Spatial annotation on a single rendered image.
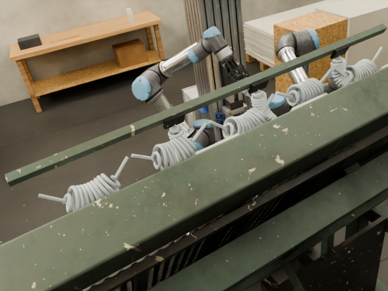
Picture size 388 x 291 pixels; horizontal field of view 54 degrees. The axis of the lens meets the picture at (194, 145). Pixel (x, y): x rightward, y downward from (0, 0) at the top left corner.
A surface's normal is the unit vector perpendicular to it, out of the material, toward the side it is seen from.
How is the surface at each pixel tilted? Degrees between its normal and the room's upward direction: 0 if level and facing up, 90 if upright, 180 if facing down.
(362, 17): 90
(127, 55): 90
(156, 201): 30
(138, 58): 90
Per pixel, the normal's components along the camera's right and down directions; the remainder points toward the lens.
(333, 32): 0.44, 0.44
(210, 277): 0.12, -0.51
